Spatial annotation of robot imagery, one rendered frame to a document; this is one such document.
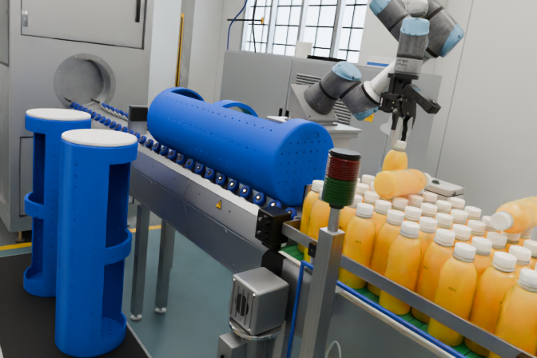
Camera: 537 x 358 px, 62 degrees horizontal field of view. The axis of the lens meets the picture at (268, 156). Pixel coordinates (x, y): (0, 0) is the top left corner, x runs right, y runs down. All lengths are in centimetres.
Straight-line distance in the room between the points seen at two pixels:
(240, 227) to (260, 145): 29
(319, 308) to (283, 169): 56
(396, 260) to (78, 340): 141
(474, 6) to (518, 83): 77
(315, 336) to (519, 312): 38
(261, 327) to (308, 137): 59
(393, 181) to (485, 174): 303
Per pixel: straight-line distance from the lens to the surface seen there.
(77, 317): 202
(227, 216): 159
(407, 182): 122
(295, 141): 140
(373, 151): 318
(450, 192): 145
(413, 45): 134
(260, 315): 118
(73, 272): 194
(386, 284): 105
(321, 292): 94
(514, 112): 408
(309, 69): 366
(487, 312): 101
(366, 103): 192
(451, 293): 99
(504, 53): 417
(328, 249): 90
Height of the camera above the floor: 141
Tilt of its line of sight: 12 degrees down
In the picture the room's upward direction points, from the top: 7 degrees clockwise
